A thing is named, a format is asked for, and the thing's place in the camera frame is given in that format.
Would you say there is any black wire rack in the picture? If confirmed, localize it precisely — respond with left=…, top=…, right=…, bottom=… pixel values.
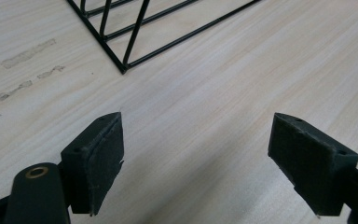
left=66, top=0, right=262, bottom=75

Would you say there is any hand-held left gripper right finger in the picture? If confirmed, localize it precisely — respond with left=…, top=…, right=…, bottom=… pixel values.
left=268, top=112, right=358, bottom=217

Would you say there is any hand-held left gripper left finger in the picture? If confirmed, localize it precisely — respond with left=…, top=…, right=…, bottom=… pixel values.
left=60, top=111, right=125, bottom=217

